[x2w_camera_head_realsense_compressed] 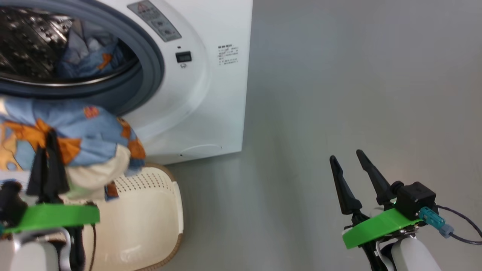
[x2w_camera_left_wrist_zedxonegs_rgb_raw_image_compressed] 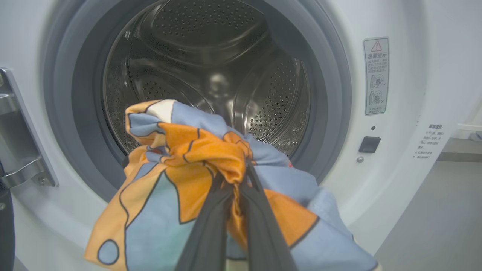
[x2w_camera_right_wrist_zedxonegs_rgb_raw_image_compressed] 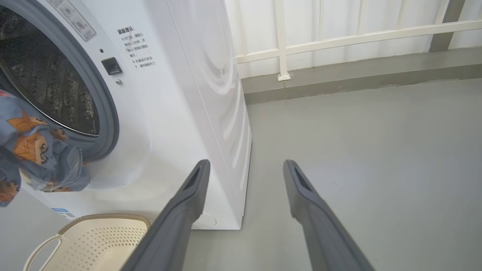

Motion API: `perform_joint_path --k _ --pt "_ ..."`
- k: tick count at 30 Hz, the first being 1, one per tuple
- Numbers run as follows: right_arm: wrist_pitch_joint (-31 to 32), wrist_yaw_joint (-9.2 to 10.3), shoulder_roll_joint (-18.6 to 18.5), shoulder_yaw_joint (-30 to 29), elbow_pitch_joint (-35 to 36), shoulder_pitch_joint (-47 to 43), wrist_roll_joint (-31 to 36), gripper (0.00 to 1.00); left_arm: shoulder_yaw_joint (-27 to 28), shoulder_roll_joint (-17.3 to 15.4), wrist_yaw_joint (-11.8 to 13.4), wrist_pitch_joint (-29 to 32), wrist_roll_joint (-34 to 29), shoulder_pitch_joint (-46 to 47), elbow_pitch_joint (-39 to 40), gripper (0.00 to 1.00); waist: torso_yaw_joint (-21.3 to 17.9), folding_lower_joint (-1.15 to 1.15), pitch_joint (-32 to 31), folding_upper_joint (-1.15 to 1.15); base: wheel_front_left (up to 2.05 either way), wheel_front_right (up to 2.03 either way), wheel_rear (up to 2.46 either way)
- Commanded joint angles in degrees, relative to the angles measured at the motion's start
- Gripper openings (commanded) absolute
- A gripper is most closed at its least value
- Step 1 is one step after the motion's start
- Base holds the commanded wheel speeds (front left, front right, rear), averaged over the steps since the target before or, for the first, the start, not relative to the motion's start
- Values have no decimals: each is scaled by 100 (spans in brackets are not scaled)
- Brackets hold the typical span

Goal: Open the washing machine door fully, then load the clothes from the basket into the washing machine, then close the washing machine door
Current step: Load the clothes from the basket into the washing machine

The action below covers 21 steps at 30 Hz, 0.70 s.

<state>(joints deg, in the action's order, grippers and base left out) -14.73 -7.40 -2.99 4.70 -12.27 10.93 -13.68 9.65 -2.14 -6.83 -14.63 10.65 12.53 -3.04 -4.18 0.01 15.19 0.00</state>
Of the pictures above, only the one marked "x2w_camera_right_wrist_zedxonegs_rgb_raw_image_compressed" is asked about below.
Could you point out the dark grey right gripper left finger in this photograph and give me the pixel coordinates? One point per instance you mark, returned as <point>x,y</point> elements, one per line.
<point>169,233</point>

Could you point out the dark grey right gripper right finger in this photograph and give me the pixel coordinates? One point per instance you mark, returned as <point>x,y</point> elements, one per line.
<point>324,237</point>

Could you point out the blue garment with orange print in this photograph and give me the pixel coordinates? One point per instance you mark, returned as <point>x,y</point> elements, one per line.
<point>34,150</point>

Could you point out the white front-load washing machine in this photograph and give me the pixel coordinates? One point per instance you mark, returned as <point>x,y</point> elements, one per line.
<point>169,113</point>

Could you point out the black door lock socket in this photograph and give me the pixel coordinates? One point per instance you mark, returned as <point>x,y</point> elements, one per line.
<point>111,66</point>

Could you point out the round white filter cover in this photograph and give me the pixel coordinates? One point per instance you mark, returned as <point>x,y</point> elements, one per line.
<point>208,222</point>

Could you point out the cream perforated laundry basket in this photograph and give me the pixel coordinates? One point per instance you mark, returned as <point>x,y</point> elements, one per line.
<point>94,244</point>

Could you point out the blue energy label sticker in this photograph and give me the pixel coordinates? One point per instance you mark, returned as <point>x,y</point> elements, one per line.
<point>64,213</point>

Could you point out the white metal railing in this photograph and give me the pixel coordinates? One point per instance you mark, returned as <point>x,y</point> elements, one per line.
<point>339,40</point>

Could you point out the grey instruction label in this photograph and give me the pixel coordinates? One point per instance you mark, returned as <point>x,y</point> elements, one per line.
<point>73,19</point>

